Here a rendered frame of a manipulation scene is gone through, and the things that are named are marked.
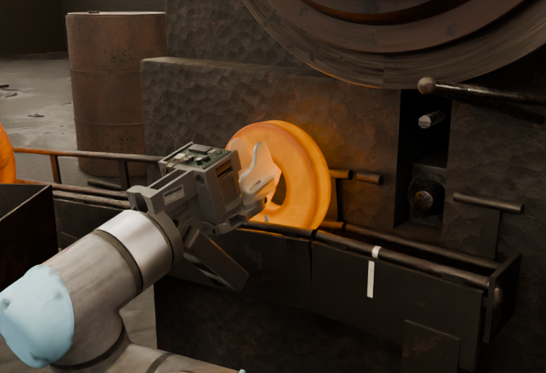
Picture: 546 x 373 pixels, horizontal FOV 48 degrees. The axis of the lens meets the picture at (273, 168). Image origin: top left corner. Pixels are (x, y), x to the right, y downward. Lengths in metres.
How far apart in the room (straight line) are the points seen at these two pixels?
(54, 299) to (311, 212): 0.31
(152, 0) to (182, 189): 9.61
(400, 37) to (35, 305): 0.38
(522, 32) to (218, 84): 0.45
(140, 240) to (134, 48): 2.82
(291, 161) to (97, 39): 2.73
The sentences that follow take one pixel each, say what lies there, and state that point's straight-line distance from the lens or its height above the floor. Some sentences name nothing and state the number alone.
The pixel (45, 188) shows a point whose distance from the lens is 0.87.
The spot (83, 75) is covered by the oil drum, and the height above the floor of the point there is 0.56.
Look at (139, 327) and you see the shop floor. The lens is 1.96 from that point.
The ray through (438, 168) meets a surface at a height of 0.77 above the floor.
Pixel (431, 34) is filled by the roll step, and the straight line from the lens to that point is 0.55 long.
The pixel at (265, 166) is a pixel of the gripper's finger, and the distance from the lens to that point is 0.71.
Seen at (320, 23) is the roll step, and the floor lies 0.94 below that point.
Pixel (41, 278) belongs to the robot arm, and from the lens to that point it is 0.56.
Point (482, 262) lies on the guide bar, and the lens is 0.67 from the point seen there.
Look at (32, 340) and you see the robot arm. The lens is 0.54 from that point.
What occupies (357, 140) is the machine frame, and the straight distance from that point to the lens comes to 0.74.
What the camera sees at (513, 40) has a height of 0.93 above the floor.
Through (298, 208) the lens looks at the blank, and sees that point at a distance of 0.72.
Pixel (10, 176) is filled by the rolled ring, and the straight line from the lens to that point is 1.28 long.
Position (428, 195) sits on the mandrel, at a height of 0.75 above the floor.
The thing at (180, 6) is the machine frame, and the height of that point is 0.95.
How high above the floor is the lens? 0.96
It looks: 16 degrees down
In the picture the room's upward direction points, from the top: straight up
